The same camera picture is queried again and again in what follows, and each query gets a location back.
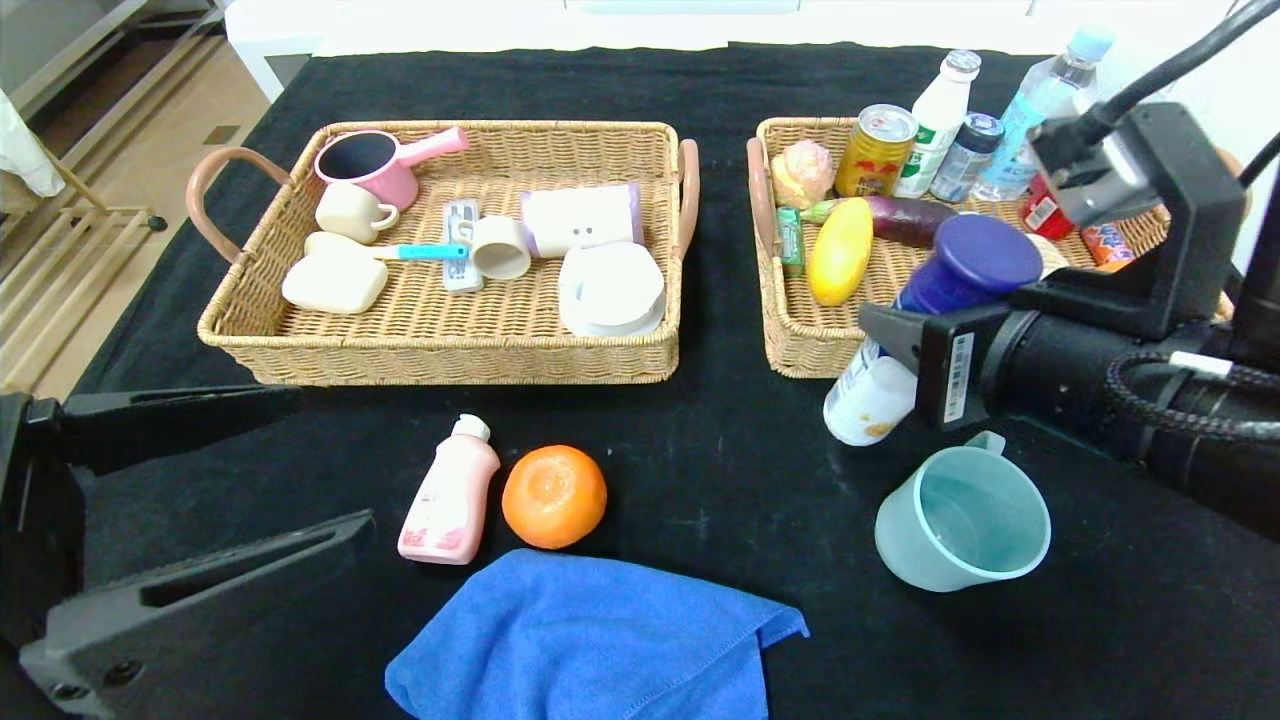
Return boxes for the white bottle dark blue cap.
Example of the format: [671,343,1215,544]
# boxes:
[823,214,1044,447]

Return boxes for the orange tangerine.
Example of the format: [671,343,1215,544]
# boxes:
[501,445,608,550]

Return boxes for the purple eggplant toy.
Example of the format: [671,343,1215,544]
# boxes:
[800,195,961,249]

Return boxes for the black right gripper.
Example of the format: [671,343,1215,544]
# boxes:
[857,302,1109,456]

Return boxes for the blue towel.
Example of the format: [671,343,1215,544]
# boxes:
[385,548,811,720]

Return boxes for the clear water bottle blue cap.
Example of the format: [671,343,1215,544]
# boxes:
[972,25,1114,201]

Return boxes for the white round container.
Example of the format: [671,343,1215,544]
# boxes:
[557,241,667,338]

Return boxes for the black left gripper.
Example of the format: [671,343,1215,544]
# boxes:
[0,384,378,720]

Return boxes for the white furniture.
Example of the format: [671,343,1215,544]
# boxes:
[225,0,1241,101]

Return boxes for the small beige cup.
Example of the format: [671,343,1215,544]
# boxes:
[455,215,533,281]

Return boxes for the white purple tissue pack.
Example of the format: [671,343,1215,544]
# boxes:
[520,183,644,260]

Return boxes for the black table cloth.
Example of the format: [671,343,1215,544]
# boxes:
[0,42,1280,720]

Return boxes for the small blue lidded jar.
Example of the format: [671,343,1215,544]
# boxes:
[929,112,1004,204]

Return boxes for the white grey razor pack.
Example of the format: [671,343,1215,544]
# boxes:
[441,198,485,294]

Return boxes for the rectangular wicker basket brown handles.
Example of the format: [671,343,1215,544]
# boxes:
[186,120,700,387]
[747,117,1251,379]

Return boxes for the gold drink can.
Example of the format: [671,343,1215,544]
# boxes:
[834,104,918,198]

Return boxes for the cream brush teal handle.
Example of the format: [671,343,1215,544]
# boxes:
[303,231,469,263]

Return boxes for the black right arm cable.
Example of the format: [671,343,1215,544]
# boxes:
[1085,0,1280,191]

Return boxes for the white milk bottle green label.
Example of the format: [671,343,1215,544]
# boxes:
[893,50,981,199]

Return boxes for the white hanging cloth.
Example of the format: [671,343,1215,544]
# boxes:
[0,88,66,198]

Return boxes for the wooden rack on wheels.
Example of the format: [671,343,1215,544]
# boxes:
[0,150,169,396]

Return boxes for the cream rounded soap box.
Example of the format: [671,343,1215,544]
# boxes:
[281,250,389,315]

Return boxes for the green gum pack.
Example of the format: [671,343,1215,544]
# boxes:
[777,206,807,277]

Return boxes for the teal plastic mug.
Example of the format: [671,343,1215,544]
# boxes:
[874,431,1052,593]

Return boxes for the orange blue snack packet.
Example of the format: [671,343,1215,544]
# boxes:
[1080,222,1138,269]

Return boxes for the pink lotion bottle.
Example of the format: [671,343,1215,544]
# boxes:
[398,414,501,566]

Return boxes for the cream mug with handle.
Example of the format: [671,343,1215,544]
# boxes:
[315,181,401,245]

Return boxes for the tall red drink can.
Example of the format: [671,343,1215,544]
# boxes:
[1020,175,1065,241]

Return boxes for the pink toy saucepan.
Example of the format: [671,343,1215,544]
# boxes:
[314,126,470,211]

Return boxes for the yellow mango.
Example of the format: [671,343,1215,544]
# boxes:
[807,197,874,307]

